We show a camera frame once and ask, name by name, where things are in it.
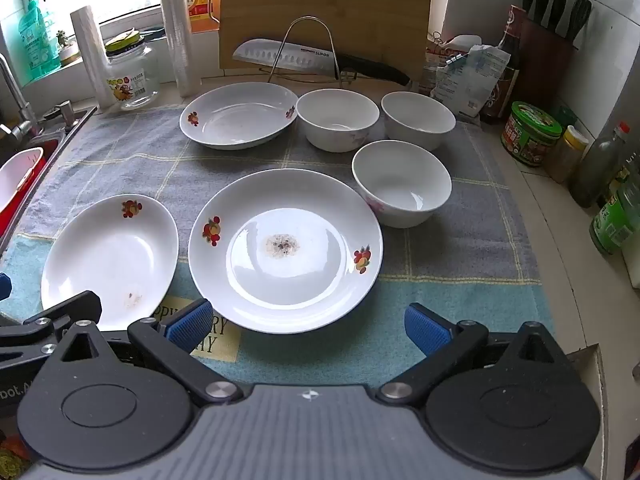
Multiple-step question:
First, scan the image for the empty glass jar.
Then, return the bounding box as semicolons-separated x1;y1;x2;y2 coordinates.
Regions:
104;30;161;111

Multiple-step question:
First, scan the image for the white plate with fruit print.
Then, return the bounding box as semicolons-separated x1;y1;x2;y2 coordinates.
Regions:
180;82;300;150
188;169;384;335
41;193;180;332

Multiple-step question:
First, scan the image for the steel wire rack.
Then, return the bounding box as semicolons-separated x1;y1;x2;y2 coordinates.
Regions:
266;16;362;89

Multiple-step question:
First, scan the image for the short plastic wrap roll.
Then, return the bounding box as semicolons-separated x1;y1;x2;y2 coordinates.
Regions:
70;6;117;110

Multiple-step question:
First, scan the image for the red print bag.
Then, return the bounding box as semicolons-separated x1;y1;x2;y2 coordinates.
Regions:
425;34;483;96

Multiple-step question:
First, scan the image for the tall plastic wrap roll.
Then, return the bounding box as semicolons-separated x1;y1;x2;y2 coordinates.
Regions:
156;0;202;99

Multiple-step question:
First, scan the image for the dark glass bottle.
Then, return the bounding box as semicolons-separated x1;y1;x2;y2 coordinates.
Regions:
569;121;631;209

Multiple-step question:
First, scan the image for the small yellow lid jar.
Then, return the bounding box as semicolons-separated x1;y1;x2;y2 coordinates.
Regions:
546;125;590;184

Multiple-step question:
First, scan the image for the small green figurine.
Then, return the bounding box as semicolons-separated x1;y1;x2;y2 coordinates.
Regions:
55;30;82;67

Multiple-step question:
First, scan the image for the dark wooden knife block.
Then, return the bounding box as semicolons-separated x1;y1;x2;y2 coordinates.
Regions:
517;7;581;111

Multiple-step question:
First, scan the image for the green lid jar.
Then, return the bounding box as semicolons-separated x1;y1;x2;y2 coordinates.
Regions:
501;101;563;168

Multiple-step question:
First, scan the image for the green dish soap bottle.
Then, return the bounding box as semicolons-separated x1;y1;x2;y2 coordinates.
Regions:
18;0;62;84

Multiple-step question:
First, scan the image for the bamboo cutting board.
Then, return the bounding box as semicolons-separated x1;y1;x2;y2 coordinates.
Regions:
218;0;434;83

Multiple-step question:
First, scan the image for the steel sink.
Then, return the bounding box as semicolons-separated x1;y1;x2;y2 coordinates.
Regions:
0;105;99;261

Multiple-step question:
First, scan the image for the green plastic bottle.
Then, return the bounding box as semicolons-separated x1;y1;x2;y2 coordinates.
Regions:
589;160;640;257

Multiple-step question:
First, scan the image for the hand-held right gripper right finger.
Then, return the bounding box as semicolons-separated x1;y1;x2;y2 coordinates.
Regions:
377;303;568;403

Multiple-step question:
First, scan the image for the steel faucet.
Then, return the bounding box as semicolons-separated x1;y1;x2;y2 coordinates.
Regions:
0;54;40;142

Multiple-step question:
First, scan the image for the steel soap dispenser pump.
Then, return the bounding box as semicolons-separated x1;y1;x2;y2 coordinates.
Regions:
44;100;76;126

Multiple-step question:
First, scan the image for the dark sauce bottle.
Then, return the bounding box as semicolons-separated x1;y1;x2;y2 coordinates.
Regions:
481;5;527;125

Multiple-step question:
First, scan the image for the orange printed bag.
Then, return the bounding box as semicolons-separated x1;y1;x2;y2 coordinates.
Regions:
0;435;33;480

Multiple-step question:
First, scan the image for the red plastic basin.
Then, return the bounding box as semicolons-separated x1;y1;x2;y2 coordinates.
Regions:
0;146;50;243

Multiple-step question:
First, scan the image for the large kitchen knife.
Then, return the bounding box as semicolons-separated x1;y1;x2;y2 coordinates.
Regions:
233;38;412;87

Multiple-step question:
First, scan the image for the white bowl with pink flowers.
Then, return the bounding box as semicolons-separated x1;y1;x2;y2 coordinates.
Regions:
381;91;457;152
296;88;381;153
351;140;453;229

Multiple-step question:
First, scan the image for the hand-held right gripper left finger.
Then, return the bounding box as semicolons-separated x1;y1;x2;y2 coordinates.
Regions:
61;298;240;407

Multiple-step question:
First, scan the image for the white and blue bag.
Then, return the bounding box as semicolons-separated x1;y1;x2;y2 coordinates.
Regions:
430;44;512;120

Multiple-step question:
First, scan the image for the grey and blue plaid cloth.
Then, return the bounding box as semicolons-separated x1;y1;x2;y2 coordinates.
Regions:
0;104;556;411

